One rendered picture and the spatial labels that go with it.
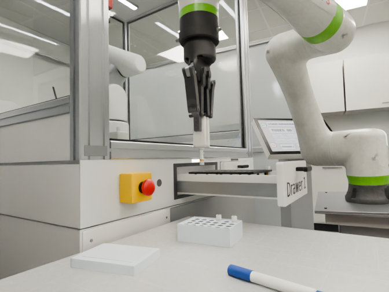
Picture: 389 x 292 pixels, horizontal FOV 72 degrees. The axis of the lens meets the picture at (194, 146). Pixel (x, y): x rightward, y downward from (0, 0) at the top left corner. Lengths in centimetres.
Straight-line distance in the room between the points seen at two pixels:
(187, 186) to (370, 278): 52
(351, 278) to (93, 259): 40
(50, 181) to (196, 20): 49
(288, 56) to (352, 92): 326
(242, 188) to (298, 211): 109
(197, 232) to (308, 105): 64
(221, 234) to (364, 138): 64
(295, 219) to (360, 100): 267
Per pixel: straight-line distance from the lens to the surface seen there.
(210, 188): 79
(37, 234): 79
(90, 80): 66
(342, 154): 107
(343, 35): 91
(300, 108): 104
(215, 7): 67
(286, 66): 99
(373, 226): 100
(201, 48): 62
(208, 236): 59
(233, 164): 119
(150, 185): 65
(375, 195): 106
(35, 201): 79
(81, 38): 68
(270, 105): 257
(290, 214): 179
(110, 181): 67
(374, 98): 421
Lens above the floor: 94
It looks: 3 degrees up
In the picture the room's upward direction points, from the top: 1 degrees counter-clockwise
